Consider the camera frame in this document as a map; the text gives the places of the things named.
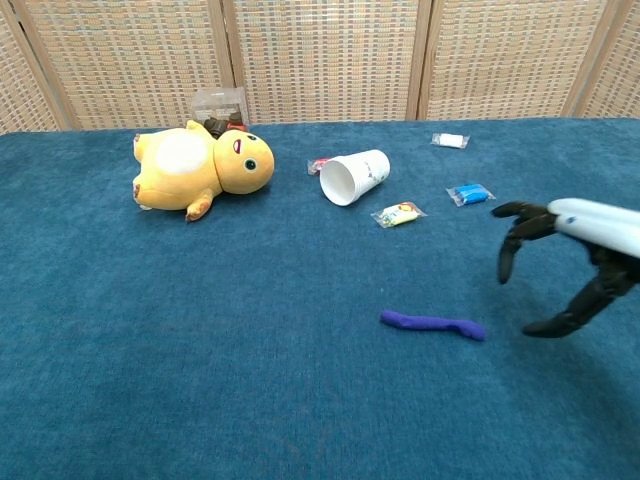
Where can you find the woven folding screen panel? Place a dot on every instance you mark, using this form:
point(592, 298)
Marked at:
point(125, 60)
point(325, 60)
point(617, 75)
point(20, 85)
point(510, 60)

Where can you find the yellow plush toy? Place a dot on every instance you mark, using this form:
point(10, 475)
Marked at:
point(175, 175)

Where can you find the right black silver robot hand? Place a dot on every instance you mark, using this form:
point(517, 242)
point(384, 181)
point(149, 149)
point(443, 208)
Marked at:
point(600, 227)

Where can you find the blue carpet table cover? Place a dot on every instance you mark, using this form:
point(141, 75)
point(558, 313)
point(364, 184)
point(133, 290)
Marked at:
point(250, 350)

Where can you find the blue candy packet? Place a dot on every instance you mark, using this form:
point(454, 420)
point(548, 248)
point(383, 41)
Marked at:
point(470, 194)

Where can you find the white candy wrapper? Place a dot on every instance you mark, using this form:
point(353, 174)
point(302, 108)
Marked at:
point(450, 140)

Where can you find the purple rubber strip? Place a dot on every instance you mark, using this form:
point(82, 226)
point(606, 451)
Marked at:
point(430, 322)

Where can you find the red candy packet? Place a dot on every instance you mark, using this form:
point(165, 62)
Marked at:
point(316, 164)

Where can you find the white paper cup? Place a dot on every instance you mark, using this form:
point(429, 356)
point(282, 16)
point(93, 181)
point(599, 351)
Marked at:
point(350, 175)

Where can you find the clear plastic toy box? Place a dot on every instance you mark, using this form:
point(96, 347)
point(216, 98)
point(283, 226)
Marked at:
point(220, 105)

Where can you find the yellow candy packet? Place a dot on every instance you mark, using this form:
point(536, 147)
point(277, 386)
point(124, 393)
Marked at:
point(397, 216)

